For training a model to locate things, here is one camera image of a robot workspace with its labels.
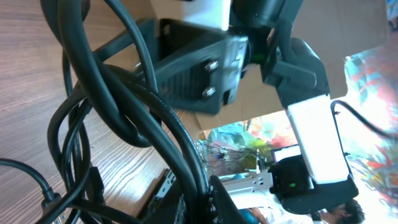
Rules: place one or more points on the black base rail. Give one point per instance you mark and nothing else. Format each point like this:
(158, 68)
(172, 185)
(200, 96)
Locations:
(168, 183)

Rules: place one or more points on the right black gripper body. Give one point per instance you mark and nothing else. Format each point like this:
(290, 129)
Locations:
(199, 68)

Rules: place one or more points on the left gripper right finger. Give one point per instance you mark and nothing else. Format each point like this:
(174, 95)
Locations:
(224, 209)

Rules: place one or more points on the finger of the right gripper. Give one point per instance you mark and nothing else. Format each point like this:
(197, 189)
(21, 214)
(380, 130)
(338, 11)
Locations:
(123, 40)

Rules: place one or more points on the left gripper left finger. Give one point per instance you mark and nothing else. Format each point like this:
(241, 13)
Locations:
(167, 206)

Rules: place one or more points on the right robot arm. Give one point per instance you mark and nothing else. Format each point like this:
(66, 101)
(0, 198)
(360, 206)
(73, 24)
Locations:
(320, 176)

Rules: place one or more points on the person in background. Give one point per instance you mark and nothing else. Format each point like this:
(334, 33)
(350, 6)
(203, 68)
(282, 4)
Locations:
(349, 212)

